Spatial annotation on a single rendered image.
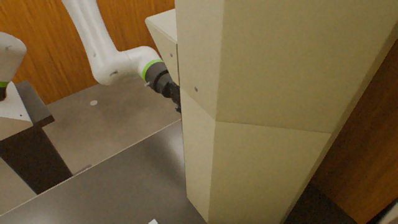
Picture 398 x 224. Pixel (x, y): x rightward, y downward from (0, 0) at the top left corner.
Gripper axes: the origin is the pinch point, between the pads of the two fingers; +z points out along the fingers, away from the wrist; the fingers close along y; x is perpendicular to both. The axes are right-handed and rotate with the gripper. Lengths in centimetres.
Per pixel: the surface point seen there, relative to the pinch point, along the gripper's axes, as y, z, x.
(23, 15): -37, -190, -21
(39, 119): -27, -60, -40
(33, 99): -27, -75, -39
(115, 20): -60, -189, 48
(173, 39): 30.8, 3.7, -11.5
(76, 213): -27, -11, -41
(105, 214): -26.8, -5.2, -34.0
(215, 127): 19.3, 16.4, -11.4
